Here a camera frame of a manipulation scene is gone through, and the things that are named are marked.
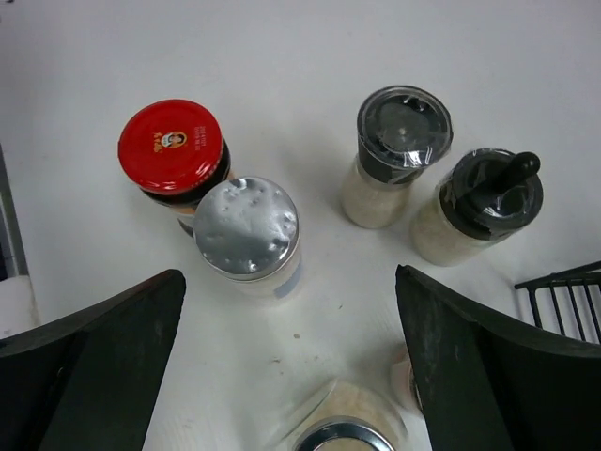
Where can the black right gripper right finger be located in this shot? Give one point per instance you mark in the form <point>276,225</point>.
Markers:
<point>487,381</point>

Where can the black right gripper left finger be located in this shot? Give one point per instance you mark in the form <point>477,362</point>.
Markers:
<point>90,380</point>

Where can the black knob lid grinder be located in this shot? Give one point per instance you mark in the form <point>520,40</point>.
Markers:
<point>488,196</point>

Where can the silver lid white bottle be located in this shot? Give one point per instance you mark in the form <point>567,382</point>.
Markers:
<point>248,230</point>

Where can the labelled lid pink jar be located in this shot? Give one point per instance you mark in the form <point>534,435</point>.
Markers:
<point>402,383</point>

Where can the open clear glass jar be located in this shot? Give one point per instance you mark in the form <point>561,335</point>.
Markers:
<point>342,415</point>

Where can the flat black lid grinder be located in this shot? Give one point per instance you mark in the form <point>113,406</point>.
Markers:
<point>401,131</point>

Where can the black wire rack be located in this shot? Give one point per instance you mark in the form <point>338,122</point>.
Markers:
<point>566,303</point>

